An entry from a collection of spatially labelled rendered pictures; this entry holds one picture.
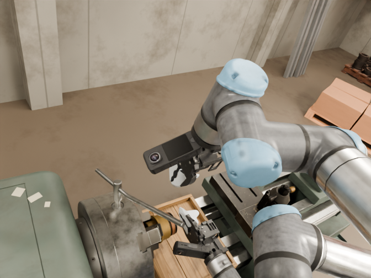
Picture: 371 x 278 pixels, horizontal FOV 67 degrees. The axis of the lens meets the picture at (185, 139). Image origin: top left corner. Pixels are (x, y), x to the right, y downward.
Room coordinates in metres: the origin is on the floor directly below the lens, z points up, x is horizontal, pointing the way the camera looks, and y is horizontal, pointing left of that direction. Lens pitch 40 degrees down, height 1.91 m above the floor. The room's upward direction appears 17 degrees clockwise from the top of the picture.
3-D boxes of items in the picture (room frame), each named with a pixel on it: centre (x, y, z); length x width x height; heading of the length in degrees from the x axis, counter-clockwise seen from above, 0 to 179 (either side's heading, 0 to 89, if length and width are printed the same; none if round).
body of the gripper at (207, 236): (0.52, -0.17, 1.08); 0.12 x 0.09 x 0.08; 41
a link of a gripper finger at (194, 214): (0.59, -0.10, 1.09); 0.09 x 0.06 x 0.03; 41
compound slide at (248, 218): (0.76, -0.40, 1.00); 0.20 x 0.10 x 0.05; 131
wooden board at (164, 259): (0.60, -0.10, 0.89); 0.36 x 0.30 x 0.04; 41
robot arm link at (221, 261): (0.45, -0.22, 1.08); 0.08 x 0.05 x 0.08; 131
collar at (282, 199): (0.77, -0.42, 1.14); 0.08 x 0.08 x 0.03
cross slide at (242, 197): (0.82, -0.38, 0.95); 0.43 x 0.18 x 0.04; 41
